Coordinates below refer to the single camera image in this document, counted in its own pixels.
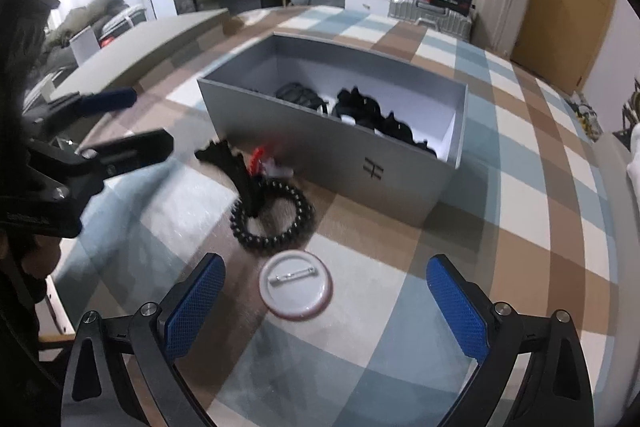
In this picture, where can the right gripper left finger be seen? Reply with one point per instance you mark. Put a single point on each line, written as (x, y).
(98, 390)

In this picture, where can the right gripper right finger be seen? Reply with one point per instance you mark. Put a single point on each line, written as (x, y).
(555, 389)

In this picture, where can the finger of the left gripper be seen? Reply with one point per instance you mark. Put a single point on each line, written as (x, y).
(104, 102)
(132, 152)

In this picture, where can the white round pin badge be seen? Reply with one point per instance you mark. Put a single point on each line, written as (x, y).
(295, 285)

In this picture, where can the black hair clip band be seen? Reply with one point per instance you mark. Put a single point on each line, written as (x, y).
(352, 107)

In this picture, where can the person's left hand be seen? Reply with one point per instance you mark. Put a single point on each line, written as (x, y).
(38, 257)

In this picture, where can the plaid bed cover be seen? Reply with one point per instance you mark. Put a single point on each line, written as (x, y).
(526, 218)

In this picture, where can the black scrunchie in box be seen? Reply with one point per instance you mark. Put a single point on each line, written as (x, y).
(298, 94)

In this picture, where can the grey open storage box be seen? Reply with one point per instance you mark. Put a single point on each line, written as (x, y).
(403, 181)

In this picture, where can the silver suitcase lying flat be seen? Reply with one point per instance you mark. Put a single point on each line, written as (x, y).
(420, 12)

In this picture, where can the wooden door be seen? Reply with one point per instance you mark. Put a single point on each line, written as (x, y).
(561, 39)

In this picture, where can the white upright suitcase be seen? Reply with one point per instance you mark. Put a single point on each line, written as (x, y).
(497, 24)

